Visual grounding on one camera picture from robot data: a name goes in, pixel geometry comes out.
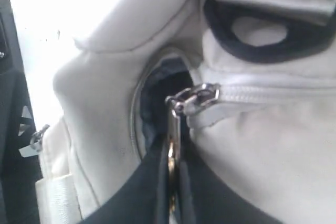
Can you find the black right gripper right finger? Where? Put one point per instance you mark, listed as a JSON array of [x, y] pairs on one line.
[[203, 197]]

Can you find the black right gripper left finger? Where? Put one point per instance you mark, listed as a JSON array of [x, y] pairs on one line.
[[144, 198]]

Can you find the beige fabric duffel bag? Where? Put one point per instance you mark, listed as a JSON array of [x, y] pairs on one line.
[[282, 154]]

